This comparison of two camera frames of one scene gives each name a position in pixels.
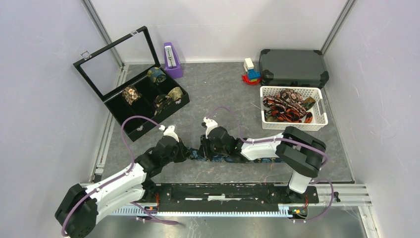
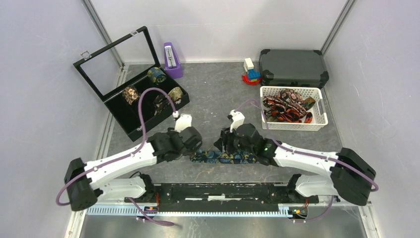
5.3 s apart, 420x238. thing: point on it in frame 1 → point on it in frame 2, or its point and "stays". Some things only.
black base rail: x=230 y=197 stays
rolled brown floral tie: x=131 y=93 stays
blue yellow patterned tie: x=195 y=154 stays
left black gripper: x=183 y=152 → x=188 y=151
